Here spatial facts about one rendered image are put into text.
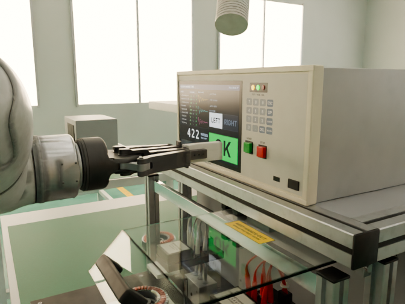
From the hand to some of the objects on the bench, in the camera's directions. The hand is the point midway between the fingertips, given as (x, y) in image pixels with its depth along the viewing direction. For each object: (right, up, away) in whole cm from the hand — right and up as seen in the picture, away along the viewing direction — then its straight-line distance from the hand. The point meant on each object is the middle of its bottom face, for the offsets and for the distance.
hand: (202, 152), depth 63 cm
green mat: (-19, -29, +80) cm, 87 cm away
